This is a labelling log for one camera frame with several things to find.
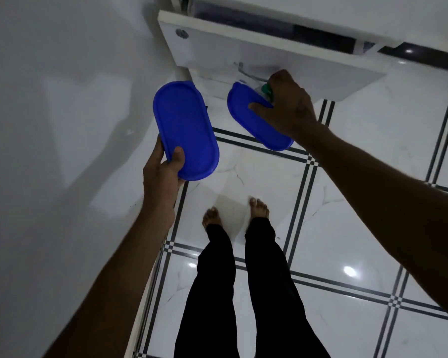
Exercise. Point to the person's right forearm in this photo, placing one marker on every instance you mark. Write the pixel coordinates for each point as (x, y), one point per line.
(388, 205)

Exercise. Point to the person's black trousers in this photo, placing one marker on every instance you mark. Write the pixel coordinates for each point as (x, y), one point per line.
(224, 294)

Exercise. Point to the person's right foot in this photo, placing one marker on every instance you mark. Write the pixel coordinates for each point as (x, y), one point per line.
(259, 208)

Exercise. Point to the round metal door fitting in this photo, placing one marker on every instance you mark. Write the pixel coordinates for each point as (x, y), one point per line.
(181, 33)

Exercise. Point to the person's left thumb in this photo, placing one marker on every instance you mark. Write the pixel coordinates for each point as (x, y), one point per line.
(176, 162)

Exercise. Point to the person's right hand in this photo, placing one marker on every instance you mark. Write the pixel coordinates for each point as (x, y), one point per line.
(291, 108)

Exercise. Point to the person's right thumb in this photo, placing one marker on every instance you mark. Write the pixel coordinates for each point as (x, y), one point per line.
(260, 106)

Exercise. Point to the person's left forearm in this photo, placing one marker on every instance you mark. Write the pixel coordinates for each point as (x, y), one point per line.
(115, 294)

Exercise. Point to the white cabinet body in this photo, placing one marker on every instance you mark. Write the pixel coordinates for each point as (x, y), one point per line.
(321, 14)

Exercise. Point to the blue oval plastic lid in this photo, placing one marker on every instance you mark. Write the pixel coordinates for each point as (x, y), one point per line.
(242, 111)
(184, 126)

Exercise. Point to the green plastic piece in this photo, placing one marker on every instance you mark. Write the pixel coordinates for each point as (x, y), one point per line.
(267, 93)

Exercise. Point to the person's foot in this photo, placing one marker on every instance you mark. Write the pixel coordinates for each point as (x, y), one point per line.
(259, 208)
(211, 217)

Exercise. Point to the person's left foot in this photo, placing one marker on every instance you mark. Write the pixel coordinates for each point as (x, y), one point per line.
(211, 217)

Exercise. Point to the person's left hand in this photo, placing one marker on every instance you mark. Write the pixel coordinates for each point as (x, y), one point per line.
(158, 190)

